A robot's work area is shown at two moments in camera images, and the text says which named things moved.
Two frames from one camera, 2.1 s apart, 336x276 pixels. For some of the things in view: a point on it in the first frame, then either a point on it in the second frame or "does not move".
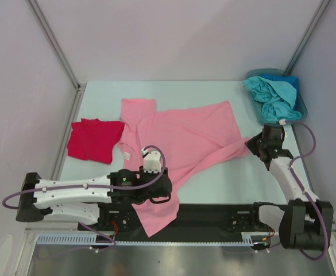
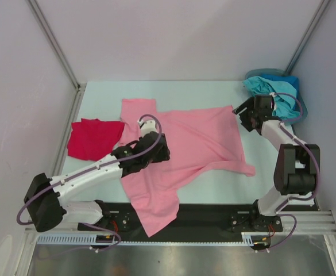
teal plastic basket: (257, 105) does not move
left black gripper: (141, 173) to (163, 154)
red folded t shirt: (93, 140) does not move
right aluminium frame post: (320, 11) does not move
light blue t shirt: (279, 98) does not move
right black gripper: (254, 144) to (245, 114)
